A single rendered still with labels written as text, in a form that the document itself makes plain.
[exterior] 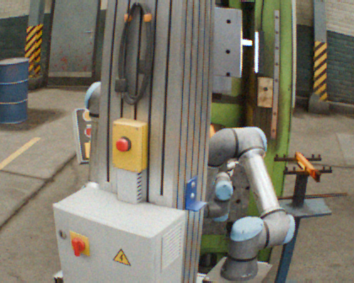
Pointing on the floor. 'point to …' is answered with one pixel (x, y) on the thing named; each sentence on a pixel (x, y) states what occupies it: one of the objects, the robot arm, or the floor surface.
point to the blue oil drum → (12, 91)
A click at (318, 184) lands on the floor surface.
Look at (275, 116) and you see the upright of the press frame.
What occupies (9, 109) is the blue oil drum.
